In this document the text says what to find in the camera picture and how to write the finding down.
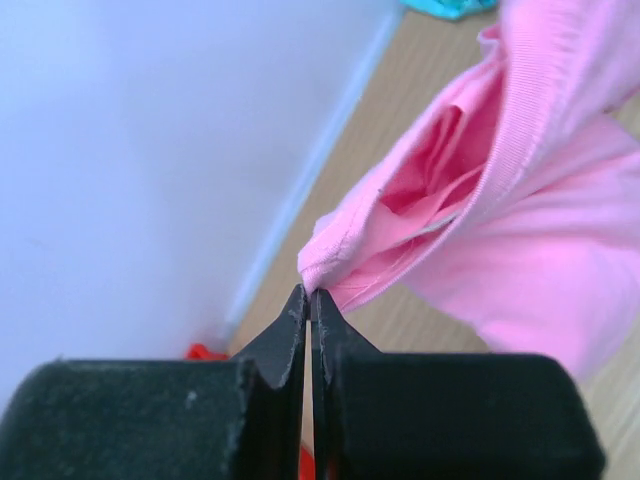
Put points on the teal folded t shirt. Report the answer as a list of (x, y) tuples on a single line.
[(450, 10)]

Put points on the red plastic bin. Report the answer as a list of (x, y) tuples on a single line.
[(200, 352)]

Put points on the pink t shirt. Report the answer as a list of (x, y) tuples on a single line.
[(512, 202)]

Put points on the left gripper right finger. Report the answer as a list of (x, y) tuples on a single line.
[(442, 415)]

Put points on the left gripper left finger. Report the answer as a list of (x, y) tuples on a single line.
[(152, 419)]

